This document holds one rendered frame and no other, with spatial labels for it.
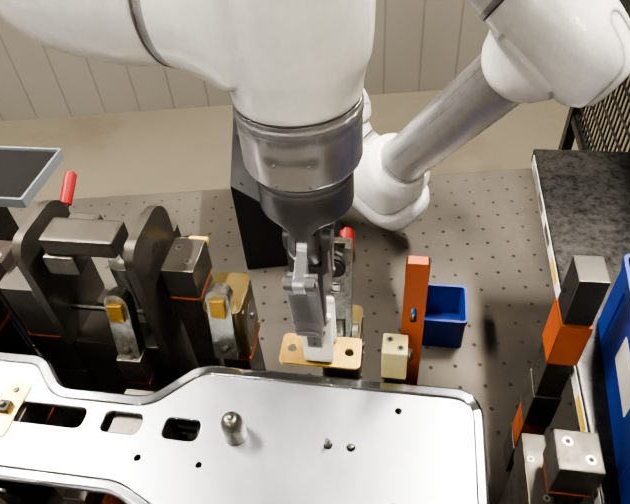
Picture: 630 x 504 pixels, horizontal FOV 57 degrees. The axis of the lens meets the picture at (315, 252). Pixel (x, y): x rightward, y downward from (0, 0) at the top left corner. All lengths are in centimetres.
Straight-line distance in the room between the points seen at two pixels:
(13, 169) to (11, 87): 264
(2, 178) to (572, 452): 93
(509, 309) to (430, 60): 224
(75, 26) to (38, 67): 319
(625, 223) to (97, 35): 91
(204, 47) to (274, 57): 5
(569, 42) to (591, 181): 40
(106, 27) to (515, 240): 124
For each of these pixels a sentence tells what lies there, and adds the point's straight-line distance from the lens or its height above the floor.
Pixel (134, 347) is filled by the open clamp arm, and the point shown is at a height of 101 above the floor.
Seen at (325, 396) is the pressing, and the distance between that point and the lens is 84.
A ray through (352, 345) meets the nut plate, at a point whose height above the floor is 122.
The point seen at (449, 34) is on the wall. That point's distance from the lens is 336.
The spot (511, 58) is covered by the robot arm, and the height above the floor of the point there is 133.
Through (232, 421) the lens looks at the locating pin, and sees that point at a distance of 78.
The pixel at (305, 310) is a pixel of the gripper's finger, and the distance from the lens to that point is 48.
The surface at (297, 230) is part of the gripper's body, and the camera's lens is 44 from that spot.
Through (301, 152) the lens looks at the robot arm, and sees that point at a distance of 38.
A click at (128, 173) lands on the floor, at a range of 309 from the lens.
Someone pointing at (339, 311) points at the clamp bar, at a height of 110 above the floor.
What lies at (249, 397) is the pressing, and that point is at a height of 100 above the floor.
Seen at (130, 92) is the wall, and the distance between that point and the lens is 353.
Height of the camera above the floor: 172
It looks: 45 degrees down
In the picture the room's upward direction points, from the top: 5 degrees counter-clockwise
